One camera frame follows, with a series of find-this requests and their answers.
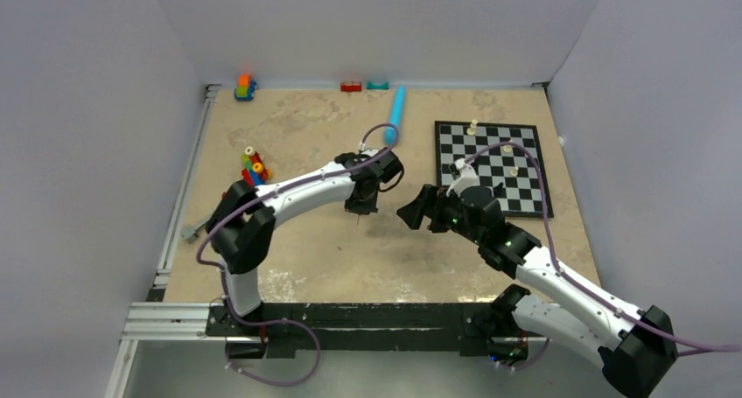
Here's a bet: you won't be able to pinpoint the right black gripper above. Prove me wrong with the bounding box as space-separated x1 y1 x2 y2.
396 184 484 246

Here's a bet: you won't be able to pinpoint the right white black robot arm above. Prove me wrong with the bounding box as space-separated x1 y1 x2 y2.
396 185 679 397

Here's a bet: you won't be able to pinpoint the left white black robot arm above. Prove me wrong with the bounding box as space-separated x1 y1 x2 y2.
205 148 404 336

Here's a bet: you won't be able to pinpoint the black chess piece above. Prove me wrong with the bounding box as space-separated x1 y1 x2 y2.
493 183 506 199

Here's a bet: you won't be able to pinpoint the white chess piece top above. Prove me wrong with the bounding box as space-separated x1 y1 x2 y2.
466 120 478 136

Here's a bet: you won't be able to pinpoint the blue cylinder tube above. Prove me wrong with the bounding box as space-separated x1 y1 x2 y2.
384 86 407 146

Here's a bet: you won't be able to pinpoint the black white chessboard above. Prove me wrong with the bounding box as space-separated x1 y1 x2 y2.
434 121 554 218

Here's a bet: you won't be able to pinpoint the colourful block stack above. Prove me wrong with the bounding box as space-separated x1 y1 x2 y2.
241 146 273 186

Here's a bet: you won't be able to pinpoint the teal toy piece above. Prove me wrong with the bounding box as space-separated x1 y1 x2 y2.
366 80 389 91

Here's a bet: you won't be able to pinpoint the red toy block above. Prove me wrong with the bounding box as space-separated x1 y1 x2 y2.
339 80 363 93

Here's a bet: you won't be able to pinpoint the colourful toy car blocks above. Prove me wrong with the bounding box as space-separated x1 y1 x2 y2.
234 74 257 101

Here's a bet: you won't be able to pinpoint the grey bar with red end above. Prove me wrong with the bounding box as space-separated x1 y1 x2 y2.
180 192 227 244

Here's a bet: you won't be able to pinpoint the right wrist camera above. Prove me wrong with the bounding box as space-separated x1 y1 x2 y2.
446 158 480 197

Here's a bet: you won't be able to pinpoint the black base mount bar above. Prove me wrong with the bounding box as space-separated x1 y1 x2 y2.
205 303 539 366

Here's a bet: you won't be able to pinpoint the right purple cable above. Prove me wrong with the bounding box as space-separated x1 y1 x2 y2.
460 143 742 374

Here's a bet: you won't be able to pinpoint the aluminium frame rail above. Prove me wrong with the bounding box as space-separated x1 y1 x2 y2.
104 84 221 397

